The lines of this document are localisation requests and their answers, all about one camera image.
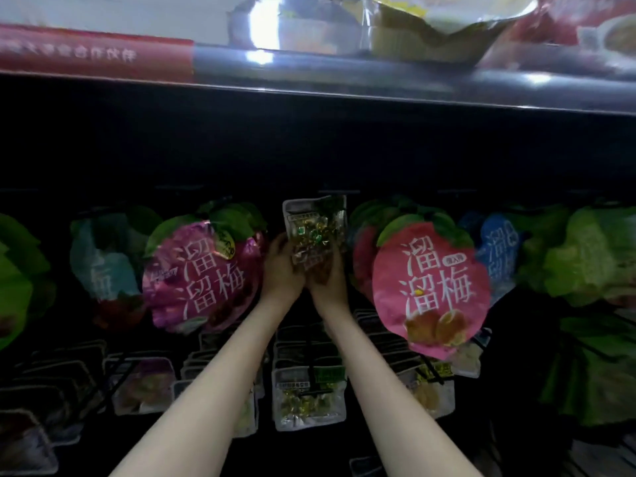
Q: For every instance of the row of small clear pouches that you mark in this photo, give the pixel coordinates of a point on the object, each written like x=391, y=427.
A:
x=363, y=464

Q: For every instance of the small pink round snack bag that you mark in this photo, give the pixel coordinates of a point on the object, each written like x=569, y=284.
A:
x=432, y=293

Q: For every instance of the yellow lidded bowl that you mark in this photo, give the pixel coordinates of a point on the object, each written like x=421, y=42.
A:
x=442, y=24

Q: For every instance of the clear yellow-label candy bag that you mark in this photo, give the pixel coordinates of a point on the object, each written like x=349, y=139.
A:
x=432, y=387

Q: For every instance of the person's right forearm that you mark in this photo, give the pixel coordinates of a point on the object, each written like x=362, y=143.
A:
x=397, y=402

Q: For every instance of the green snack pouch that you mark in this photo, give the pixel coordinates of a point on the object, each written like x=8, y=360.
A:
x=596, y=372

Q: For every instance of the large teal round snack bag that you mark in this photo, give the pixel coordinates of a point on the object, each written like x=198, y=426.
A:
x=104, y=268

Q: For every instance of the large green round snack bag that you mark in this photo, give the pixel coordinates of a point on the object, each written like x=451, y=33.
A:
x=20, y=283

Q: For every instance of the person's left forearm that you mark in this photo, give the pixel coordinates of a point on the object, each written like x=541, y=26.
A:
x=209, y=402

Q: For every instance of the person's right hand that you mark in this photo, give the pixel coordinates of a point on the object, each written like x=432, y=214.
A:
x=333, y=288

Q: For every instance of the blue round snack bag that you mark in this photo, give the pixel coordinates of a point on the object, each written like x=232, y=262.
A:
x=500, y=253

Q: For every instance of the clear mixed candy packets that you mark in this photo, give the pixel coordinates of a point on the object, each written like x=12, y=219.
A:
x=139, y=384

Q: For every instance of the clear white candy packets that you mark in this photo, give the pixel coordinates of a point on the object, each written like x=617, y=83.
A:
x=467, y=352

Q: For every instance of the person's left hand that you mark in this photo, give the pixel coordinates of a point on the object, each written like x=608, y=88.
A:
x=283, y=283

